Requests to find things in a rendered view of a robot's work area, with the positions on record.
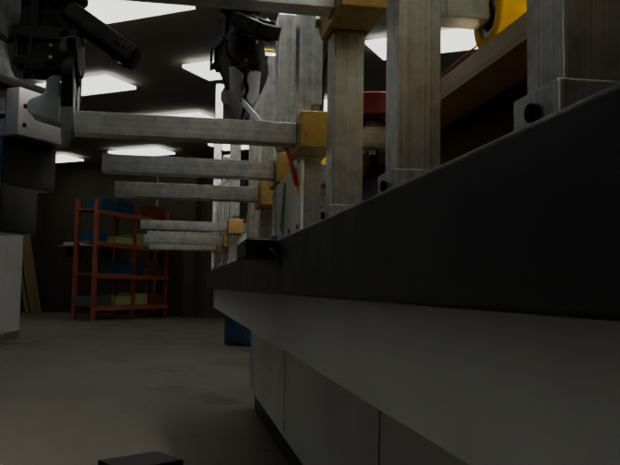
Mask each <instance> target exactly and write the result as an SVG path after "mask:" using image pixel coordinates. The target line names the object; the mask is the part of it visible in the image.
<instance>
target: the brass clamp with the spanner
mask: <svg viewBox="0 0 620 465"><path fill-rule="evenodd" d="M294 123H297V129H296V145H295V146H294V147H293V148H289V150H290V153H291V157H292V161H294V159H295V158H296V157H297V156H305V157H321V160H323V159H324V158H326V157H327V112H319V111H300V113H299V114H298V116H297V117H296V119H295V120H294Z"/></svg>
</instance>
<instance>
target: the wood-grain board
mask: <svg viewBox="0 0 620 465"><path fill-rule="evenodd" d="M525 78H527V12H525V13H524V14H523V15H522V16H520V17H519V18H518V19H516V20H515V21H514V22H512V23H511V24H510V25H509V26H507V27H506V28H505V29H504V30H502V31H501V32H500V33H498V34H497V35H496V36H494V37H493V39H492V40H490V41H489V42H488V43H486V44H485V45H484V46H483V47H481V48H480V49H479V50H478V51H476V52H475V53H474V54H472V55H471V56H470V57H468V58H467V59H466V60H465V61H463V62H462V63H461V64H460V65H458V66H457V67H455V68H454V69H453V70H452V71H450V72H449V73H448V74H447V75H445V76H444V77H443V78H441V110H440V129H442V128H444V127H445V126H447V125H449V124H451V123H453V122H454V121H456V120H458V119H459V118H460V117H462V116H463V115H465V114H467V113H469V112H471V111H472V110H474V109H476V108H477V107H479V106H481V105H482V104H484V103H486V102H487V101H490V100H491V99H492V98H494V97H495V96H497V95H499V94H500V93H502V92H504V91H505V90H507V89H509V88H511V87H513V86H514V85H516V84H518V83H519V82H520V81H522V80H523V79H525ZM385 162H386V152H379V155H378V166H380V165H382V164H383V163H385ZM369 172H370V156H369V151H367V152H366V153H365V154H363V176H364V175H365V174H367V173H369Z"/></svg>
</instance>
